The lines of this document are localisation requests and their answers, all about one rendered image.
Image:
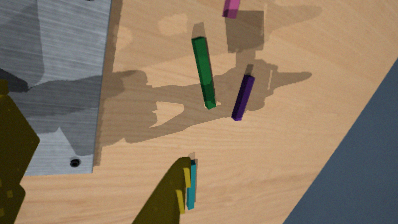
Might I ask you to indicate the turquoise rod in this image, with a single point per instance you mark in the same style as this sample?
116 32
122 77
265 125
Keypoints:
191 191

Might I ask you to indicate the pink rod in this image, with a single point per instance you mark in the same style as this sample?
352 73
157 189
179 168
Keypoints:
230 8

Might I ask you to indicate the green rod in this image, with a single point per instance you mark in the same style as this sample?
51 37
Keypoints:
200 52

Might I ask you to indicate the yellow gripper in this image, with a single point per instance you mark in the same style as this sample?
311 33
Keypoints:
167 201

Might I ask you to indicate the purple rod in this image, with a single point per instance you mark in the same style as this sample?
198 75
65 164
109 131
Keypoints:
242 97

